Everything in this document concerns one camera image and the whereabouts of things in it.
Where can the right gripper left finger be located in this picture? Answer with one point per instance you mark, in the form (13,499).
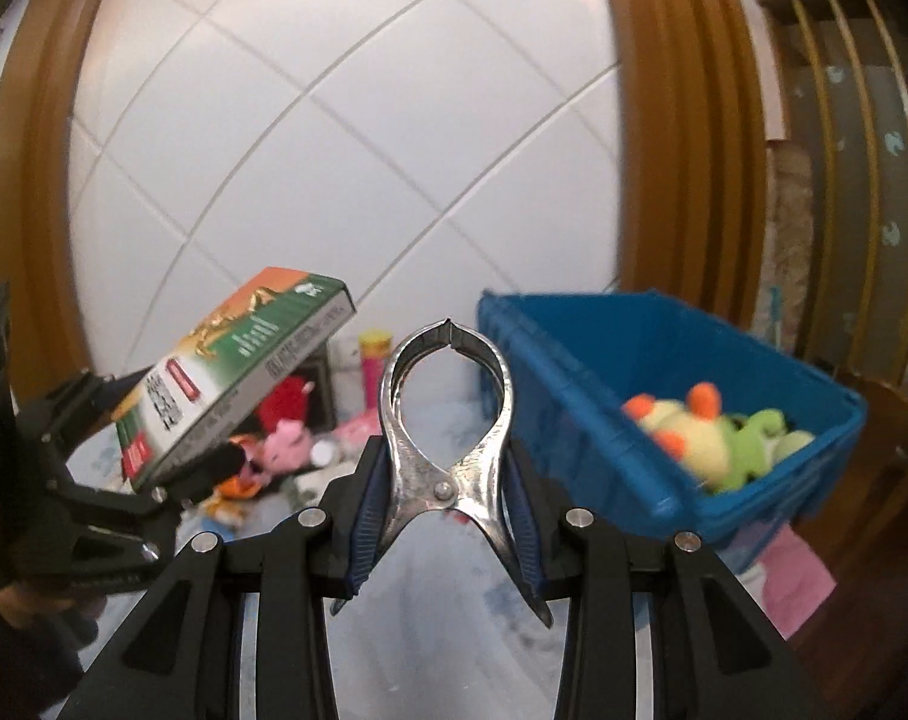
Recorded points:
(178,653)

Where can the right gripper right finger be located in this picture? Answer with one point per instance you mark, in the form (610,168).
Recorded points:
(715,654)

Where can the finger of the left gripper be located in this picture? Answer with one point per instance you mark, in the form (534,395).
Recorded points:
(73,411)
(184,487)

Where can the green orange medicine box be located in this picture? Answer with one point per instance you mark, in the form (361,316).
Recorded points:
(196,395)

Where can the silver metal clamp tool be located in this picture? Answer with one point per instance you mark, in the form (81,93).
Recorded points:
(447,458)

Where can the yellow orange plush toy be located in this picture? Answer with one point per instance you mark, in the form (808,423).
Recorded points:
(688,430)

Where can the green frog plush toy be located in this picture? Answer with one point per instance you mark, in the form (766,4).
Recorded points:
(756,444)

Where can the small beige doll yellow dress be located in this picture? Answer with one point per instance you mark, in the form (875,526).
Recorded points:
(223,516)

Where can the pink pig plush orange dress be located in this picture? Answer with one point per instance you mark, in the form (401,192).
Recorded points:
(285,451)

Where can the red plush toy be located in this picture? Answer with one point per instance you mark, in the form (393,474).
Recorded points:
(288,400)

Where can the white round-cap bottle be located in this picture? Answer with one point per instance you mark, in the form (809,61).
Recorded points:
(324,453)

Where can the pink cloth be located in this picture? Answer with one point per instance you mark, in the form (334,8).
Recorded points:
(790,582)

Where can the black framed picture box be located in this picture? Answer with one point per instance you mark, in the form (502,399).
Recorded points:
(321,411)

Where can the pink tissue pack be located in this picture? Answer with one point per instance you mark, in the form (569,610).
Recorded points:
(353,434)

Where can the pink yellow snack can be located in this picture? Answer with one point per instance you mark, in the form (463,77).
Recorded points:
(375,348)

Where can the blue plastic storage crate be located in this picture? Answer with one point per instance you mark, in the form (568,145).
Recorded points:
(576,358)

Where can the wooden chair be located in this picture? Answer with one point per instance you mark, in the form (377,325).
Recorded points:
(873,487)

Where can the white padded headboard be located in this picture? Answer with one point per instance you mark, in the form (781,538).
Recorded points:
(422,151)

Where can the rolled patterned mat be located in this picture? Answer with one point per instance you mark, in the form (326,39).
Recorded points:
(792,217)

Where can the brown wooden headboard frame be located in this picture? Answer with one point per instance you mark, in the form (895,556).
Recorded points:
(691,160)

